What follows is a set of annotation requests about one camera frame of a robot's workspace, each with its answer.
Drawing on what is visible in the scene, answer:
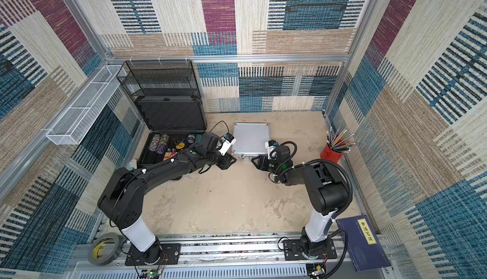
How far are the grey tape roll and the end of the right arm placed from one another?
2.10 feet

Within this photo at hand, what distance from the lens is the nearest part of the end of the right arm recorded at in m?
0.77

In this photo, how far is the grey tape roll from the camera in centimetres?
72
